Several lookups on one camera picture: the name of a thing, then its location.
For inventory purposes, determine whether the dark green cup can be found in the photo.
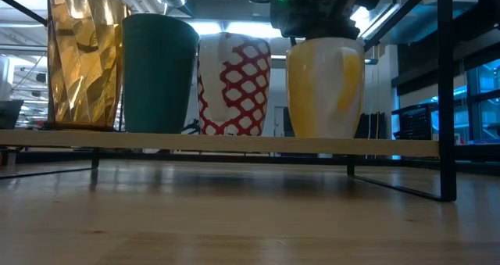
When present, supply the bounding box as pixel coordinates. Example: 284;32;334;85
121;13;201;135

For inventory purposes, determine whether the dark grey bin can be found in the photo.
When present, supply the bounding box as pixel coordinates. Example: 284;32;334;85
0;98;25;131

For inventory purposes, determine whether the amber faceted glass tumbler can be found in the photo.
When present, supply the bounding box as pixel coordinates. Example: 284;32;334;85
46;0;132;133

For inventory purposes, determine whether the white mug red lattice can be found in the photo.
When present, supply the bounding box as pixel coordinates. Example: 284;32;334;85
196;31;272;138

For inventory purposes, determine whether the black metal table frame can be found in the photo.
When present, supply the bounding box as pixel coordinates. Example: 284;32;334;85
0;148;500;177

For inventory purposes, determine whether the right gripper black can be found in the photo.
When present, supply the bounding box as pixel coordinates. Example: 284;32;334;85
248;0;388;41

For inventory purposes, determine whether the black plastic crate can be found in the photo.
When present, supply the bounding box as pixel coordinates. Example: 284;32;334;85
391;102;439;141

